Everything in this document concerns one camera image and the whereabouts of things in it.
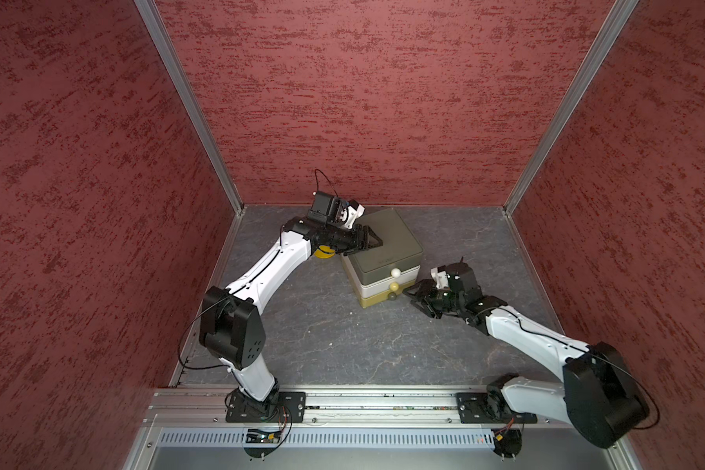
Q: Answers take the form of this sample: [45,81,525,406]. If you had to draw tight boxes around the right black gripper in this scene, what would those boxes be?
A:
[401,278,464,318]

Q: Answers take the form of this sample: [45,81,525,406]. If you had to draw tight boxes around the olive green drawer cabinet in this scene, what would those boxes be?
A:
[344,209,423,285]

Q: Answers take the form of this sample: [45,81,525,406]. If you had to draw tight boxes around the white drawer yellow knob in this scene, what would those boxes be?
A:
[352,266,419,299]

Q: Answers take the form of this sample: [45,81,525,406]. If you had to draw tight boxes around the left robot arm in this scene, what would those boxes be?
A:
[198,217,384,405]

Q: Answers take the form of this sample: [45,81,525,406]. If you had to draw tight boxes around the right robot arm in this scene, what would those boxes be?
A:
[403,280,651,448]

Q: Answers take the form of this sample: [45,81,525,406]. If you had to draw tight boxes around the yellow pen cup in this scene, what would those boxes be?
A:
[313,246,336,260]

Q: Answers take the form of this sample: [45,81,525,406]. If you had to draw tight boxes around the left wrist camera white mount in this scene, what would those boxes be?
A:
[337,200,365,230]

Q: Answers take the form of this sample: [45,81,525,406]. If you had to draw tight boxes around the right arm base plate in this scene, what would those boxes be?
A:
[456,393,538,426]

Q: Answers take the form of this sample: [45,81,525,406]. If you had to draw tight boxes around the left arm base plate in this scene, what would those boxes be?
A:
[225,390,307,424]

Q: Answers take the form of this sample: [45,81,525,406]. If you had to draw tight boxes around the aluminium front rail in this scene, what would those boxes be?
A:
[143,385,621,429]

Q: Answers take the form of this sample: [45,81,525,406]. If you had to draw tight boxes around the left aluminium corner post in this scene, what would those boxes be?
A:
[134,0,245,217]

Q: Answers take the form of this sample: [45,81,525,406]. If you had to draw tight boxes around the aluminium corner post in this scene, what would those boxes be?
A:
[503,0,638,217]
[134,0,245,217]

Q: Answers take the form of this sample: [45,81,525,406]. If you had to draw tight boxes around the right aluminium corner post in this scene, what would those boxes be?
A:
[503,0,638,217]

